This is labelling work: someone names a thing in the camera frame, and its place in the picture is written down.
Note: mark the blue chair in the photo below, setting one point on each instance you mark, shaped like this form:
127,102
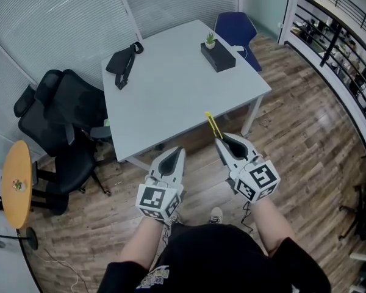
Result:
235,29

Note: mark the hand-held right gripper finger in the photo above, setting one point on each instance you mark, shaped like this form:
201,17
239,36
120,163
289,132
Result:
246,145
225,154

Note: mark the person's shoe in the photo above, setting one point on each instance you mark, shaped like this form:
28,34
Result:
175,219
216,215

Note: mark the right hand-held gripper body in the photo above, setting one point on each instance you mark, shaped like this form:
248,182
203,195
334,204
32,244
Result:
257,180

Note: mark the person's right forearm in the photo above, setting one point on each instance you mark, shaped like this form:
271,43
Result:
273,224

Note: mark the black rectangular box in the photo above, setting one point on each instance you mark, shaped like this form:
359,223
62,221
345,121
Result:
219,56

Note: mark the person's black shirt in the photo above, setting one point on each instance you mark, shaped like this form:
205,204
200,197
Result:
219,261

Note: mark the round wooden side table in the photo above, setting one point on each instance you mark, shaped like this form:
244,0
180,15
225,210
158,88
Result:
16,182

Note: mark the person's right shoe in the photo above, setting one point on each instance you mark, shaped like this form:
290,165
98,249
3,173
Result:
216,215

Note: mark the person's left shoe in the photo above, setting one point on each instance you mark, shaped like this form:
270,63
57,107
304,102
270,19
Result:
175,219

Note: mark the grey table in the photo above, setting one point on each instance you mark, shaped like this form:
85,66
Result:
177,96

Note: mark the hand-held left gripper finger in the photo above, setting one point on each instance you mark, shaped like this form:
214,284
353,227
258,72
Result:
157,161
179,166

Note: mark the person's left forearm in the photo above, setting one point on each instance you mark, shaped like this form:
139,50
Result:
143,240

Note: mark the black metal railing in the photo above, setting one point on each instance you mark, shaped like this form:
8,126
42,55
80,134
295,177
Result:
338,41

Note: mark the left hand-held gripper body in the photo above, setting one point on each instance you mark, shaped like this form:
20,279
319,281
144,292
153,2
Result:
158,198

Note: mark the black mesh office chair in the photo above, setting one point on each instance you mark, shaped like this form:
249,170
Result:
48,133
76,99

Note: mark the black tripod stand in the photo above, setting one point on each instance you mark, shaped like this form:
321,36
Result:
361,212

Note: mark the small potted green plant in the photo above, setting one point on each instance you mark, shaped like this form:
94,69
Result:
210,40

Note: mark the black waist bag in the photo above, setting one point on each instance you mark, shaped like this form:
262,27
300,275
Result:
120,61

